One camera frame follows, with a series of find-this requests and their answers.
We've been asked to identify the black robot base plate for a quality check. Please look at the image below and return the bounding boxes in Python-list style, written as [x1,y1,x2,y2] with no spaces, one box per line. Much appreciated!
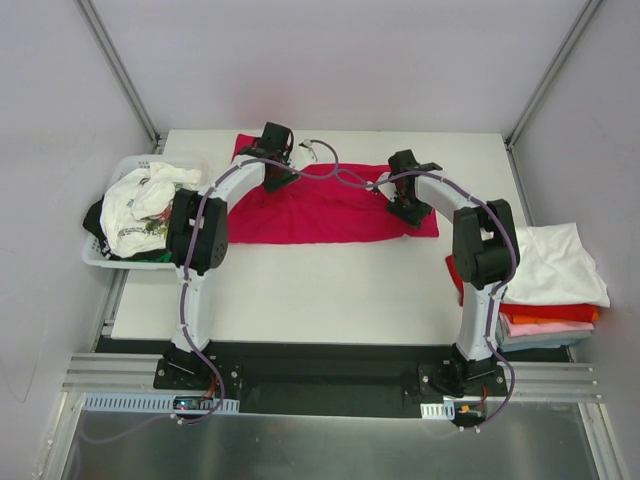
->
[153,342,508,418]

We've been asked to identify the aluminium front rail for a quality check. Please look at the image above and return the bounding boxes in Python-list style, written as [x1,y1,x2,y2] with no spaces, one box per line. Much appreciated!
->
[62,353,605,403]

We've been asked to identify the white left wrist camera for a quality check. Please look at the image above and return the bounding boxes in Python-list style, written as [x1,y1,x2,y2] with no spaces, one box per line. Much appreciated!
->
[289,139,317,170]

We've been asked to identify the aluminium frame post left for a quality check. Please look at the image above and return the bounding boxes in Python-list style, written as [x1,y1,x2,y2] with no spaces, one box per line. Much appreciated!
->
[74,0,164,154]

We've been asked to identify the aluminium frame post right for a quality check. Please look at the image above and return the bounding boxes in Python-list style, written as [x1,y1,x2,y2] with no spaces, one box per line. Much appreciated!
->
[504,0,605,152]

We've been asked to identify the magenta t-shirt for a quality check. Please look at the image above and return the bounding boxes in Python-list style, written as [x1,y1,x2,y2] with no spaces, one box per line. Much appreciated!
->
[225,132,441,246]

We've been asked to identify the white floral print t-shirt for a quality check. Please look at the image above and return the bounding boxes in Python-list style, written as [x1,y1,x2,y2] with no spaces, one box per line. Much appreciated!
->
[100,158,205,258]

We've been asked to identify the white folded t-shirt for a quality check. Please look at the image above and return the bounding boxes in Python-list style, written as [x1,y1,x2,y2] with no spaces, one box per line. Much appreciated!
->
[504,223,610,308]

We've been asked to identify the red folded t-shirt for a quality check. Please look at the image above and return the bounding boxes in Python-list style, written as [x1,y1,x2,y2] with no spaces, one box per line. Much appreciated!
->
[444,254,600,324]

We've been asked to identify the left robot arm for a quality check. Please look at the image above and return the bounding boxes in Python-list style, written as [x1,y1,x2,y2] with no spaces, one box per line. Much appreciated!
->
[163,122,298,389]

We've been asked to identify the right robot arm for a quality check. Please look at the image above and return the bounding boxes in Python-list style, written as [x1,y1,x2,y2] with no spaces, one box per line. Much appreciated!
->
[388,150,520,395]

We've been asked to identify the white plastic laundry basket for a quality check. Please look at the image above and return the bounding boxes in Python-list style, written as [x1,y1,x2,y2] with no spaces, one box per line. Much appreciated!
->
[81,154,208,270]

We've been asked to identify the white slotted cable duct left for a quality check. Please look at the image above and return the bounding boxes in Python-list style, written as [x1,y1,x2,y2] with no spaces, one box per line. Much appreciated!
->
[84,393,240,415]

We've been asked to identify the grey folded t-shirt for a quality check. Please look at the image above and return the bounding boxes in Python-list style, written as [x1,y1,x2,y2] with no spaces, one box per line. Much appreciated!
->
[496,323,592,352]

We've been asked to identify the aluminium frame post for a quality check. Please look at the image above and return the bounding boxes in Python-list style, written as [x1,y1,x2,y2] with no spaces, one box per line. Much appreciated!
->
[504,0,605,152]
[74,0,164,154]

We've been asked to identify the white slotted cable duct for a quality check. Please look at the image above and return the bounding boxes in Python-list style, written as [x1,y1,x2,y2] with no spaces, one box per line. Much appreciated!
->
[84,393,240,415]
[420,400,456,421]

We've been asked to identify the white slotted cable duct right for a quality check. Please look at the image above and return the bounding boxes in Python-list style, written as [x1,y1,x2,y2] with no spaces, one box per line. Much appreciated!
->
[420,400,456,421]

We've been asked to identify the pink folded t-shirt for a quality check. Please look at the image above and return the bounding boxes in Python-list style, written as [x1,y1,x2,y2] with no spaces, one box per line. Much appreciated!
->
[500,322,594,343]

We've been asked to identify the black garment in basket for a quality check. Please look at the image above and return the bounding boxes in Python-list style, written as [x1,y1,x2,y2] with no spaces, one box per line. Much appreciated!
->
[82,198,104,238]

